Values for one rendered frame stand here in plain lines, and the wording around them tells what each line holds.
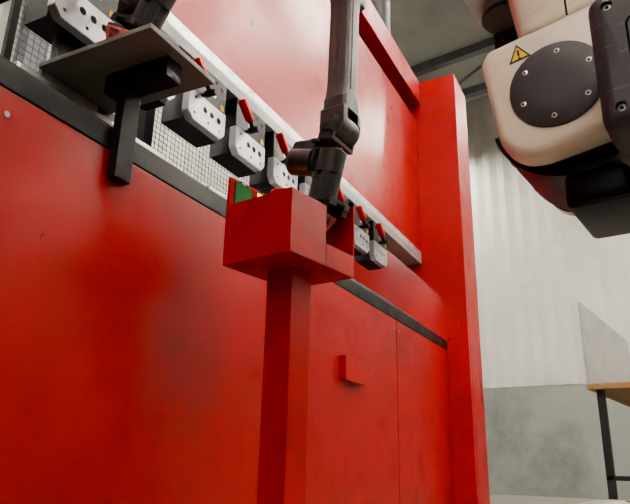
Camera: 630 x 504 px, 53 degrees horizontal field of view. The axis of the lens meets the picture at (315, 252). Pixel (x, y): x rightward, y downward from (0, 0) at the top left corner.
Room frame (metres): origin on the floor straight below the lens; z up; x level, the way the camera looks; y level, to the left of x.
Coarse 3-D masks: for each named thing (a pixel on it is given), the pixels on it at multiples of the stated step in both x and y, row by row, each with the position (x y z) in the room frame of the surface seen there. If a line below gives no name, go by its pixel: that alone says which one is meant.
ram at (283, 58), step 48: (192, 0) 1.30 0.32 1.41; (240, 0) 1.48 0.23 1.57; (288, 0) 1.72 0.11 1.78; (192, 48) 1.32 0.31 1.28; (240, 48) 1.50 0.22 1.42; (288, 48) 1.74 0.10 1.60; (240, 96) 1.51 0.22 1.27; (288, 96) 1.75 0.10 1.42; (384, 96) 2.53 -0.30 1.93; (384, 144) 2.52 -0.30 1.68; (384, 192) 2.51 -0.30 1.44
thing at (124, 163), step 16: (144, 64) 0.96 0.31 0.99; (160, 64) 0.94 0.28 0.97; (176, 64) 0.96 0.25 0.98; (112, 80) 0.99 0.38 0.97; (128, 80) 0.98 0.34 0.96; (144, 80) 0.96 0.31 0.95; (160, 80) 0.96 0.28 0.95; (176, 80) 0.96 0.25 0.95; (112, 96) 1.01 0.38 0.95; (128, 96) 0.98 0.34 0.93; (128, 112) 0.99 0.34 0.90; (128, 128) 0.99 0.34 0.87; (112, 144) 0.98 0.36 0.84; (128, 144) 1.00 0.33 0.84; (112, 160) 0.98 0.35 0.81; (128, 160) 1.00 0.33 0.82; (112, 176) 0.98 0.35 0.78; (128, 176) 1.01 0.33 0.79
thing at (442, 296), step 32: (448, 96) 2.89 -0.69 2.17; (448, 128) 2.89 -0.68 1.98; (448, 160) 2.90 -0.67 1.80; (448, 192) 2.90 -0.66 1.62; (448, 224) 2.90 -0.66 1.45; (448, 256) 2.91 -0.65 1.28; (384, 288) 3.06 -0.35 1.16; (416, 288) 2.98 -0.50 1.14; (448, 288) 2.91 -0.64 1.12; (448, 320) 2.91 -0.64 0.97; (448, 352) 2.92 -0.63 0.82; (480, 352) 3.08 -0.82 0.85; (480, 384) 3.04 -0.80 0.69; (480, 416) 3.00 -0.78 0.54; (480, 448) 2.97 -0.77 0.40; (480, 480) 2.94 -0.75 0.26
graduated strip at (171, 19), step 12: (180, 24) 1.27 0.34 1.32; (192, 36) 1.32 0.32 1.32; (204, 48) 1.36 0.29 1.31; (216, 60) 1.41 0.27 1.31; (228, 72) 1.46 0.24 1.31; (240, 84) 1.51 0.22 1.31; (252, 96) 1.57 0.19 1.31; (264, 108) 1.62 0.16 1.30; (276, 120) 1.69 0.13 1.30; (288, 132) 1.75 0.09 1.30; (396, 228) 2.64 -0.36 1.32; (408, 240) 2.79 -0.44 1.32; (420, 252) 2.95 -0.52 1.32
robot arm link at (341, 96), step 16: (336, 0) 1.13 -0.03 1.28; (352, 0) 1.12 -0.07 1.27; (336, 16) 1.13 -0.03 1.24; (352, 16) 1.12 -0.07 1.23; (336, 32) 1.13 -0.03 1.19; (352, 32) 1.12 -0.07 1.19; (336, 48) 1.13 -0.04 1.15; (352, 48) 1.12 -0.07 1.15; (336, 64) 1.13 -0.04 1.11; (352, 64) 1.12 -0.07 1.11; (336, 80) 1.12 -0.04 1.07; (352, 80) 1.12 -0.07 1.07; (336, 96) 1.11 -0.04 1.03; (352, 96) 1.13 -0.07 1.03; (320, 112) 1.13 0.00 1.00; (336, 112) 1.11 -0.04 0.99; (352, 112) 1.13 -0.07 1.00; (352, 128) 1.13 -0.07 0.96; (352, 144) 1.16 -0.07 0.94
